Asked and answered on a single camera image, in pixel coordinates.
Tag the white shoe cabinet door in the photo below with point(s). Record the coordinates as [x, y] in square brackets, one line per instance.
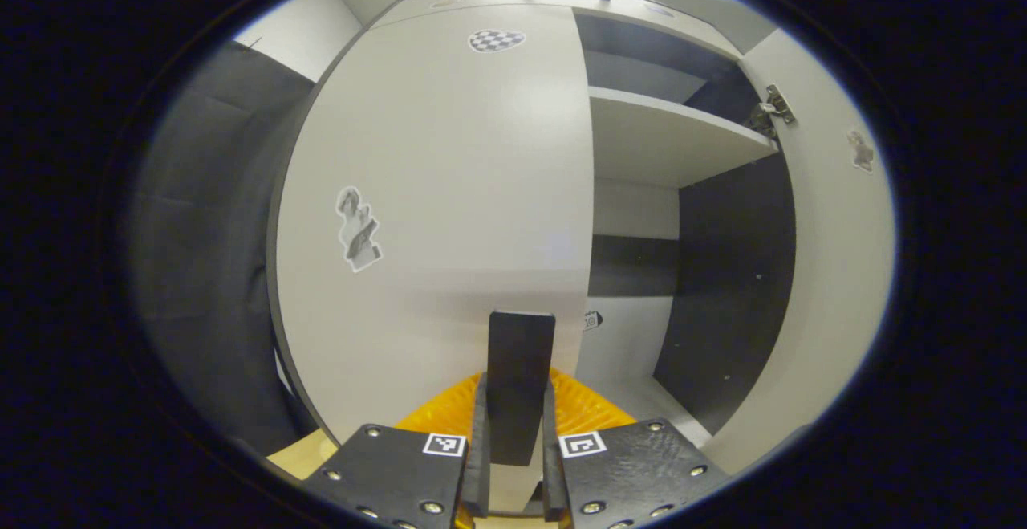
[834, 272]

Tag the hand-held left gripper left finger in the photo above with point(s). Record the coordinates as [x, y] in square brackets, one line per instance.
[480, 465]

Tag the white double-door shoe cabinet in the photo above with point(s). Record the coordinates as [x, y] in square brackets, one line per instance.
[730, 272]

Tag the checkered sticker white cabinet door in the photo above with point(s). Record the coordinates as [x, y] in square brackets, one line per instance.
[449, 152]

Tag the metal door hinge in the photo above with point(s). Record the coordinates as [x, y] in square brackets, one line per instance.
[774, 105]

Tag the white cabinet drawer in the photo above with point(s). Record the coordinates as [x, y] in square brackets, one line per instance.
[618, 9]

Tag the black backdrop cloth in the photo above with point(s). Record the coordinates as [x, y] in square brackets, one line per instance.
[209, 272]

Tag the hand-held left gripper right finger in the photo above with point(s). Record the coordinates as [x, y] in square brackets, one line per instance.
[552, 465]

